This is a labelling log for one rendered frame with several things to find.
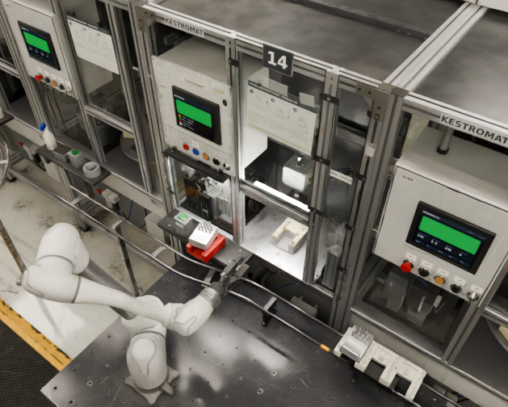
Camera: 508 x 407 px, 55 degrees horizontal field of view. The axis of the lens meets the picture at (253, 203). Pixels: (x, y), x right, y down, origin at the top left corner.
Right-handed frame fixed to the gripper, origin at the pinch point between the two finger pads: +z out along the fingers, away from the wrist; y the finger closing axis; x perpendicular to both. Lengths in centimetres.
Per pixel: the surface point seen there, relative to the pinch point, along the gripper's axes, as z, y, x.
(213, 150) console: 20, 35, 31
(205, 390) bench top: -40, -44, -8
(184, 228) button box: 8.0, -13.5, 43.8
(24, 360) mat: -72, -111, 117
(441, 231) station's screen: 18, 50, -69
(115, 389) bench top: -64, -44, 24
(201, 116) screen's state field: 18, 53, 34
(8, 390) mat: -89, -111, 109
